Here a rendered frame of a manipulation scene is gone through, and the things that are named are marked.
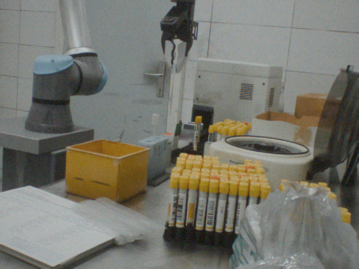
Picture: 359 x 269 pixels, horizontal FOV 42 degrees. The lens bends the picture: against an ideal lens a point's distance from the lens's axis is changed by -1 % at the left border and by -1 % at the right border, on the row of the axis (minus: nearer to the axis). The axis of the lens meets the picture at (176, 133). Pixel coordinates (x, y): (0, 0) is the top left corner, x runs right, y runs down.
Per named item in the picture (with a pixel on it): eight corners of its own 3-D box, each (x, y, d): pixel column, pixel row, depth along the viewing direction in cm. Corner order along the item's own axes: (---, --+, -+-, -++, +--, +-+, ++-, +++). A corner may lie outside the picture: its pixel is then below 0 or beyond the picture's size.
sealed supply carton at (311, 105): (306, 129, 226) (312, 91, 223) (356, 137, 215) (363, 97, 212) (289, 137, 199) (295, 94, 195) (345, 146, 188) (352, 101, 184)
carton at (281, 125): (262, 152, 161) (267, 109, 158) (348, 166, 151) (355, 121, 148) (244, 166, 138) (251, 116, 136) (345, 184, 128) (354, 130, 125)
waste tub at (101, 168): (99, 179, 112) (101, 138, 110) (147, 190, 106) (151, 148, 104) (63, 192, 100) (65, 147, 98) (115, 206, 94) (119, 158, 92)
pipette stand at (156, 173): (145, 172, 122) (148, 134, 120) (170, 176, 120) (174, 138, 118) (128, 180, 113) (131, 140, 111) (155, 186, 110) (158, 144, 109)
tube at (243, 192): (238, 246, 79) (245, 185, 77) (230, 244, 80) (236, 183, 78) (244, 244, 80) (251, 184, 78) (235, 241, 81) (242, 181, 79)
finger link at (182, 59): (192, 73, 137) (193, 41, 136) (184, 73, 132) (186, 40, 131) (182, 73, 139) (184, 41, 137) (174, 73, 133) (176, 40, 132)
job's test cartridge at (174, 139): (162, 152, 141) (165, 131, 140) (177, 154, 139) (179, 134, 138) (157, 154, 137) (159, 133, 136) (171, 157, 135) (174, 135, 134)
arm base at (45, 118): (14, 126, 144) (15, 94, 142) (50, 123, 157) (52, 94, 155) (48, 135, 136) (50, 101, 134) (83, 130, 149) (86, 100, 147)
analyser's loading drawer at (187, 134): (195, 131, 178) (196, 118, 177) (211, 134, 176) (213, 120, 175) (174, 139, 159) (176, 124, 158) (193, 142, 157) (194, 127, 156)
